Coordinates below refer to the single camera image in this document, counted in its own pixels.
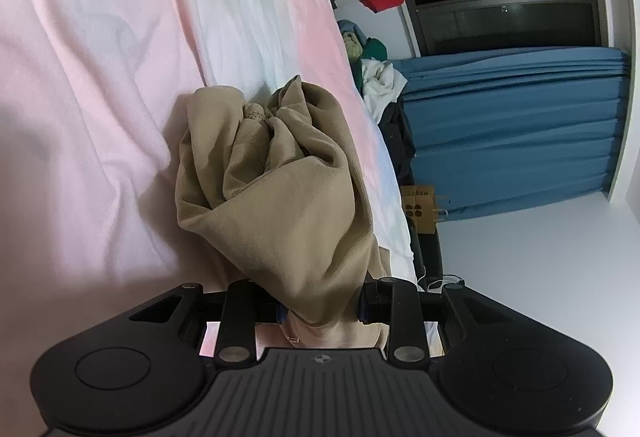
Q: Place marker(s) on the blue curtain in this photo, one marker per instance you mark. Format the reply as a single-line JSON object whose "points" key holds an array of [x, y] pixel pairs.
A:
{"points": [[510, 132]]}

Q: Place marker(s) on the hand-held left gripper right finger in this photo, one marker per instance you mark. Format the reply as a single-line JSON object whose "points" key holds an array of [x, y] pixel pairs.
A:
{"points": [[361, 312]]}

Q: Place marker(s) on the dark clothes pile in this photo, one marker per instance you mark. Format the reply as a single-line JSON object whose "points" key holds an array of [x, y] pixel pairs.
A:
{"points": [[400, 132]]}

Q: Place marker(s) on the white garment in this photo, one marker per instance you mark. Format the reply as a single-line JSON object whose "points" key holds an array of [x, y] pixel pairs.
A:
{"points": [[382, 79]]}

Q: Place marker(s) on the tan sweater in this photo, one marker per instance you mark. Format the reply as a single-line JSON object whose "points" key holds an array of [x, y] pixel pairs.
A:
{"points": [[300, 197]]}

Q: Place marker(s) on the cardboard box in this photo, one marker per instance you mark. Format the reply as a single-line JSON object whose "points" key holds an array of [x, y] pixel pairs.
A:
{"points": [[420, 212]]}

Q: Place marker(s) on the blue-grey garment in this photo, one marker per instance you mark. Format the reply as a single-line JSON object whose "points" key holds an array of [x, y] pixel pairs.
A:
{"points": [[347, 26]]}

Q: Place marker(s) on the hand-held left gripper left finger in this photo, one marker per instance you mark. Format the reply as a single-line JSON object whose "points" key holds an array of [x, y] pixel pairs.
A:
{"points": [[281, 314]]}

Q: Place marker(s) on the olive yellow garment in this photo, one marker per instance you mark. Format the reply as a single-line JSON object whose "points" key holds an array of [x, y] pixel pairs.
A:
{"points": [[354, 46]]}

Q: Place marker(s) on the pastel tie-dye blanket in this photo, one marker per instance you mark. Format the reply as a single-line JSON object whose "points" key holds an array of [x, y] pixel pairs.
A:
{"points": [[100, 67]]}

